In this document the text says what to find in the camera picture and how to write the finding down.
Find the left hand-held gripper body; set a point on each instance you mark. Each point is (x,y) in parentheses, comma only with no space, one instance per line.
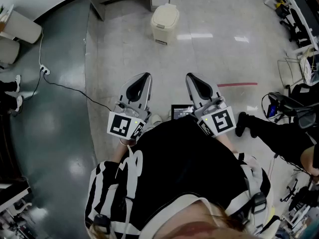
(119,123)

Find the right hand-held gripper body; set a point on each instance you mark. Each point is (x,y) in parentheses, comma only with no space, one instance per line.
(221,121)

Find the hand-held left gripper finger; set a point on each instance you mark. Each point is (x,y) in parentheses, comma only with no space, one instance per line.
(145,96)
(122,93)

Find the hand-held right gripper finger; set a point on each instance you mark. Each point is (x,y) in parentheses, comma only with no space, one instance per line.
(216,91)
(192,93)

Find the cream pedal trash bin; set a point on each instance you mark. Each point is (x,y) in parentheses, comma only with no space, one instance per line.
(164,19)

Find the person's left forearm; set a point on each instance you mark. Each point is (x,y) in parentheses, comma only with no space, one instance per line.
(119,153)

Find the person's right forearm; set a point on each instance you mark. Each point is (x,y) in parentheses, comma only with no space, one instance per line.
(226,143)

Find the red floor tape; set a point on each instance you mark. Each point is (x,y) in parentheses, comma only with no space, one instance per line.
(236,84)

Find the small black display device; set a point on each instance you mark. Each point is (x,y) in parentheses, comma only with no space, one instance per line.
(180,112)

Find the person's left white shoe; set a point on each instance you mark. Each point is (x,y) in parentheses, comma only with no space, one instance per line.
(157,119)

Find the person's white shoe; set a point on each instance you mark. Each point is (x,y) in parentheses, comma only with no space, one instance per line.
(169,114)
(157,119)

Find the person's right white shoe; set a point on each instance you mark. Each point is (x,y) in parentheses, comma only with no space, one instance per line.
(169,114)

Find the device with blue screen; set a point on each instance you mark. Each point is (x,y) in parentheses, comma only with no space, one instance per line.
(271,109)

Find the black white striped shirt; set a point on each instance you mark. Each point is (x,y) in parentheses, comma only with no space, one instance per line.
(174,158)

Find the black office chair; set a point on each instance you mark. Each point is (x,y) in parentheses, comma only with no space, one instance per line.
(300,29)
(289,106)
(286,14)

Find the white power strip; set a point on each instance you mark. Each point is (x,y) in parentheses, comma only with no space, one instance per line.
(45,70)

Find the grey wooden desk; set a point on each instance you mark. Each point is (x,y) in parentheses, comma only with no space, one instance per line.
(96,5)

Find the person's neck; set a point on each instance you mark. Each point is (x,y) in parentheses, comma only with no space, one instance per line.
(207,215)

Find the yellow object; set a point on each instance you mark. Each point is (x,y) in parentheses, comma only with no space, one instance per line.
(280,4)

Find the white cylindrical pedestal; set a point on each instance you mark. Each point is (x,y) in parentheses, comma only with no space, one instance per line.
(8,50)
(22,27)

